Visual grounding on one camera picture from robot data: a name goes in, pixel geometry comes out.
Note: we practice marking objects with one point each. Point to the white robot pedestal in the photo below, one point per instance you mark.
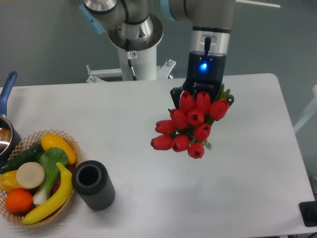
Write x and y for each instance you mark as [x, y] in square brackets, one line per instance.
[137, 50]

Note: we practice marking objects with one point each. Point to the woven wicker basket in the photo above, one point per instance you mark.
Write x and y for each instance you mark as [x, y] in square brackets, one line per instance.
[26, 143]

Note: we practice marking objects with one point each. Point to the black device at edge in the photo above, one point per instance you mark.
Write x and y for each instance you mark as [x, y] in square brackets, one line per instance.
[309, 213]

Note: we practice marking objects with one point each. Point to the green cucumber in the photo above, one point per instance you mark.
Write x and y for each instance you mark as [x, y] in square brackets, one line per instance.
[26, 156]

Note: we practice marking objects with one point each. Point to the orange fruit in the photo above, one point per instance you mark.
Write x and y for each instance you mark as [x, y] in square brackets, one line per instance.
[19, 201]

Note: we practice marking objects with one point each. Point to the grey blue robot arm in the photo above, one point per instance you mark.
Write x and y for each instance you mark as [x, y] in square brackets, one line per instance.
[211, 20]

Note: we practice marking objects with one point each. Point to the beige round disc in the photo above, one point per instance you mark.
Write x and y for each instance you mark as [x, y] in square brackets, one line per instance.
[30, 175]

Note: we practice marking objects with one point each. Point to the red fruit in basket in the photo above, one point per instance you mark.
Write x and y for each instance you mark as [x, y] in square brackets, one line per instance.
[57, 184]

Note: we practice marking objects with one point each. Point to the dark grey ribbed vase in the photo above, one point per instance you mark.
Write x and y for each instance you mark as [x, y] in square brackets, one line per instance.
[91, 181]

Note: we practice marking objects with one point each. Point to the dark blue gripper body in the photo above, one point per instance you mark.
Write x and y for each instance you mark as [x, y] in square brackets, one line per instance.
[204, 73]

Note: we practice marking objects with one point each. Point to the yellow squash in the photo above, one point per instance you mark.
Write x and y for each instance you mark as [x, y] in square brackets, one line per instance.
[55, 141]

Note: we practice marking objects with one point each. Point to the green bok choy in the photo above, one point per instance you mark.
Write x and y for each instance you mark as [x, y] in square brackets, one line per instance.
[48, 160]

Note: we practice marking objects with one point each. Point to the white metal frame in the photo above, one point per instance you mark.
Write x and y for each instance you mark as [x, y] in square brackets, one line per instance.
[307, 113]

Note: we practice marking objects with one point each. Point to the yellow bell pepper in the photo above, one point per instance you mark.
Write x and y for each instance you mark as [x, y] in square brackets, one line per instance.
[8, 181]

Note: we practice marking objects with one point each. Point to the blue handled saucepan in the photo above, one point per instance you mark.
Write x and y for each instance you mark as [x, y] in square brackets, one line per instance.
[9, 137]

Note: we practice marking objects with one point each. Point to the red tulip bouquet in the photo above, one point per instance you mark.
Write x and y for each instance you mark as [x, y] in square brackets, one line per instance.
[189, 127]

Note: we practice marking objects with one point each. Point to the yellow banana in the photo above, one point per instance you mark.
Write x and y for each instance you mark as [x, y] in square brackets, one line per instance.
[55, 201]

